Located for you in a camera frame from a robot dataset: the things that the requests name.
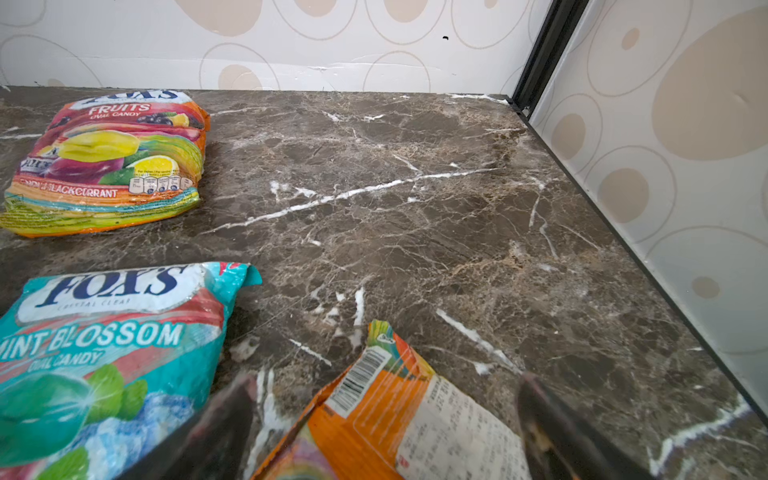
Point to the Fox's fruits candy bag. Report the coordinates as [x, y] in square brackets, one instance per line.
[110, 162]

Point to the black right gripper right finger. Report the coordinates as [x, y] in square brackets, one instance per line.
[560, 444]

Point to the Fox's mint blossom candy bag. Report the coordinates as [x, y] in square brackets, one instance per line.
[98, 368]

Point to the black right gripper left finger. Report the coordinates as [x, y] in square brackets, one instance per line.
[211, 444]

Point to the black corner frame post right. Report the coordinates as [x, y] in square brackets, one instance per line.
[559, 25]

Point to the orange Fox's candy bag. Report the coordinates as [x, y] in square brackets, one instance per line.
[390, 415]

